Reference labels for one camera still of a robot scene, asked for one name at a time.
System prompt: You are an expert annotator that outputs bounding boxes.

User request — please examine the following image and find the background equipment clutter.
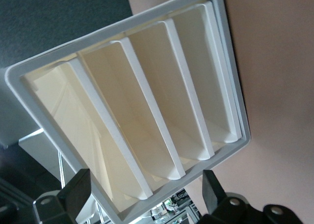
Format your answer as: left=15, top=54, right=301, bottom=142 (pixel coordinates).
left=147, top=187, right=206, bottom=224

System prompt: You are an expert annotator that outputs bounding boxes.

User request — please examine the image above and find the white drawer cabinet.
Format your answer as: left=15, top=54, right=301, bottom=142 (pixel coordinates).
left=4, top=0, right=252, bottom=224

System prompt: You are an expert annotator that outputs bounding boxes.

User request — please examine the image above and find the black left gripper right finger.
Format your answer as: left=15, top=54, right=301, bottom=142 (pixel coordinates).
left=198, top=169, right=314, bottom=224

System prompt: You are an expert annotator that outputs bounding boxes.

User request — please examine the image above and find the cream plastic drawer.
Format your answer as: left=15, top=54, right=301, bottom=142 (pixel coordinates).
left=78, top=38, right=186, bottom=180
left=21, top=60, right=153, bottom=201

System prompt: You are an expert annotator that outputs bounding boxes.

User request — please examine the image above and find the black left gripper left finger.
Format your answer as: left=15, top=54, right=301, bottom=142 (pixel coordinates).
left=0, top=168, right=92, bottom=224

